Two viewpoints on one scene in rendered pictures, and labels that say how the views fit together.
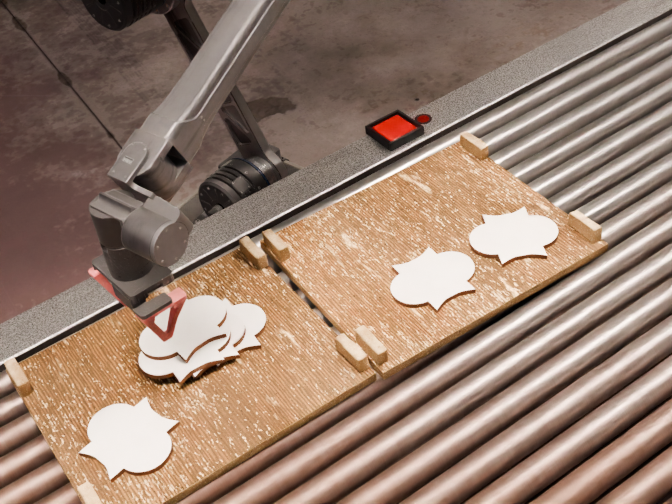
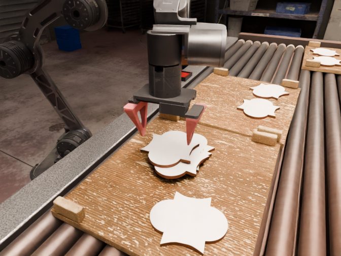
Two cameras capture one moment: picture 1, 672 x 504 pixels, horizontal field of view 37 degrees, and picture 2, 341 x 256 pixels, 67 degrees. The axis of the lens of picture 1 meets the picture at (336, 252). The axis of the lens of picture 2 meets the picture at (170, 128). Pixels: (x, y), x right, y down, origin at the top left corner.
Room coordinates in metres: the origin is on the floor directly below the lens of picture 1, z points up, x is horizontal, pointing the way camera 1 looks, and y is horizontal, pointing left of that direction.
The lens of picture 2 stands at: (0.61, 0.50, 1.31)
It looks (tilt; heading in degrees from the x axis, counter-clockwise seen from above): 32 degrees down; 325
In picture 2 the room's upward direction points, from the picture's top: straight up
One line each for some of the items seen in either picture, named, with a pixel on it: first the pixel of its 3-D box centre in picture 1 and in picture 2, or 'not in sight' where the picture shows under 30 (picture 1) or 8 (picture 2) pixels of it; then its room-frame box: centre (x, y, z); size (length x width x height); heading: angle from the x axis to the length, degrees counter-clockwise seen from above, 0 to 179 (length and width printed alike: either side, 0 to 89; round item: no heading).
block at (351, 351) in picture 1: (352, 352); (264, 137); (0.92, 0.00, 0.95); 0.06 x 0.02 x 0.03; 28
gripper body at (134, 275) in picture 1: (128, 255); (165, 82); (0.97, 0.26, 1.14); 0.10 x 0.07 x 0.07; 35
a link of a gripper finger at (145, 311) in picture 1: (154, 308); (182, 121); (0.94, 0.25, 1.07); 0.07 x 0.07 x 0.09; 35
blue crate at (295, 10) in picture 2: not in sight; (293, 7); (3.49, -4.11, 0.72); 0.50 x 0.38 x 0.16; 18
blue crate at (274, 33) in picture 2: not in sight; (281, 35); (3.57, -4.07, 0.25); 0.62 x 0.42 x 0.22; 33
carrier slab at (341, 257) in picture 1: (428, 245); (238, 101); (1.13, -0.14, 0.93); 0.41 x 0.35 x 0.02; 117
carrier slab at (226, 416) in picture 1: (186, 374); (183, 174); (0.94, 0.23, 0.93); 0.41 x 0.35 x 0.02; 118
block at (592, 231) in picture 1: (585, 225); (290, 83); (1.10, -0.38, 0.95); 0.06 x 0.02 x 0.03; 27
